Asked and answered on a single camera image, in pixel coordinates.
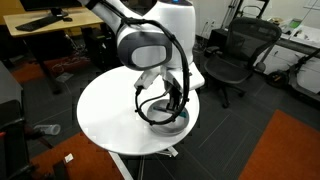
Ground black mesh office chair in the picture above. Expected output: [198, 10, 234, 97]
[198, 17, 284, 109]

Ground black tripod stand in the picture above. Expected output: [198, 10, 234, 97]
[226, 0, 246, 30]

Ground white floor cables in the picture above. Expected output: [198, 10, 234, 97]
[49, 56, 89, 75]

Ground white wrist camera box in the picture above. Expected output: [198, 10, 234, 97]
[133, 70, 158, 91]

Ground black monitor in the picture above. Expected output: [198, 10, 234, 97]
[19, 0, 83, 18]

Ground wooden desk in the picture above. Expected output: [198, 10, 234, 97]
[3, 6, 105, 95]

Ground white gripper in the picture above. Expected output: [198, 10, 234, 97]
[159, 64, 206, 112]

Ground white metal table base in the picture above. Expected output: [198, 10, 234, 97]
[108, 145, 180, 180]

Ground black box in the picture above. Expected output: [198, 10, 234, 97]
[208, 28, 233, 51]

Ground black electric scooter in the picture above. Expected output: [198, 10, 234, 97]
[264, 49, 320, 101]

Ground white cluttered desk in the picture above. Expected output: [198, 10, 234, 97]
[254, 16, 320, 96]

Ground black keyboard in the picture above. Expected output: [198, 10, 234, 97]
[14, 14, 64, 33]

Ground small white paper tag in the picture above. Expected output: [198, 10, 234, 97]
[63, 153, 74, 164]

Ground black computer tower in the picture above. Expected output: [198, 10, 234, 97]
[81, 24, 118, 71]

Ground silver metal bowl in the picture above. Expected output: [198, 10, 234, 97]
[146, 99, 190, 136]

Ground green item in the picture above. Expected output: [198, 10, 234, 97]
[289, 19, 303, 29]

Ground grey floor paper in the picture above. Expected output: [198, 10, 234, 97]
[54, 71, 75, 84]

